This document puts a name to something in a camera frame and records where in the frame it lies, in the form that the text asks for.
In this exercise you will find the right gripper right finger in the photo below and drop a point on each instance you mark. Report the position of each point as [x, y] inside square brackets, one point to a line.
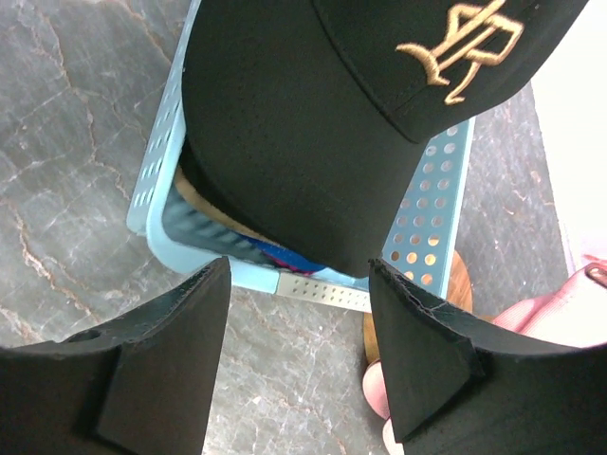
[474, 379]

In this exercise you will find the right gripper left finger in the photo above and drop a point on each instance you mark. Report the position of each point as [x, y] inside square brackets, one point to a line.
[140, 383]

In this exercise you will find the pink cap with R logo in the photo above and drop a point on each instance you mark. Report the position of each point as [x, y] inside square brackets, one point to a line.
[545, 303]

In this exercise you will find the black cap gold R logo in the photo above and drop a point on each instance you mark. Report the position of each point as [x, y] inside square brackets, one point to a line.
[305, 120]

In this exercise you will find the wooden hat stand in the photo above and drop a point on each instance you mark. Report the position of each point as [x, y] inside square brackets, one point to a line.
[459, 294]

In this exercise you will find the light blue plastic basket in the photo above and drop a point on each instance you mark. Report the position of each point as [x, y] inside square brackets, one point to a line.
[420, 243]

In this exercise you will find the tan cap in basket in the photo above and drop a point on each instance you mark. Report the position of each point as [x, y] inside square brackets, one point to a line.
[198, 202]

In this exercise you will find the colourful cap in basket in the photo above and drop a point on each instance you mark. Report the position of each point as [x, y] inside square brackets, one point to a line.
[284, 257]

